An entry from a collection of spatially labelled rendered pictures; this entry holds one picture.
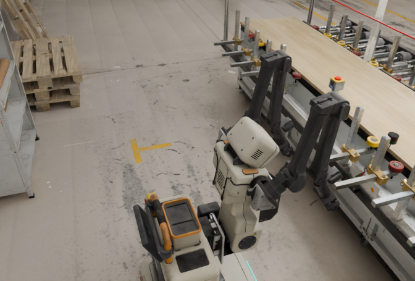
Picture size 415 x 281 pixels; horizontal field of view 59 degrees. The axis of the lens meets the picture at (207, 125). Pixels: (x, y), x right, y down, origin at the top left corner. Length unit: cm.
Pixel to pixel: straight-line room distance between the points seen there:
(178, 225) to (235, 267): 74
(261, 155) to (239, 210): 37
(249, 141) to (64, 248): 189
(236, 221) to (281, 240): 116
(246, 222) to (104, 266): 132
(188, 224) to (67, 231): 150
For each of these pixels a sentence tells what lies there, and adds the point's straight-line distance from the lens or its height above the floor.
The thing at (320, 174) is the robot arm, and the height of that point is 125.
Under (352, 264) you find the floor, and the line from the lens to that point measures 303.
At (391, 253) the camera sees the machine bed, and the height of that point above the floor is 17.
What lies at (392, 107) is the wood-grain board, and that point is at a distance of 307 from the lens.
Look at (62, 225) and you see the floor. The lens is 323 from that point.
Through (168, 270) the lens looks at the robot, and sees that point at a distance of 183.
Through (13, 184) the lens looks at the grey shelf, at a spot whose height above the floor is 19.
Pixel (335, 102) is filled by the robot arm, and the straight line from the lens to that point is 146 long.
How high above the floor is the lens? 232
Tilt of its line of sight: 34 degrees down
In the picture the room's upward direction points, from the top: 1 degrees clockwise
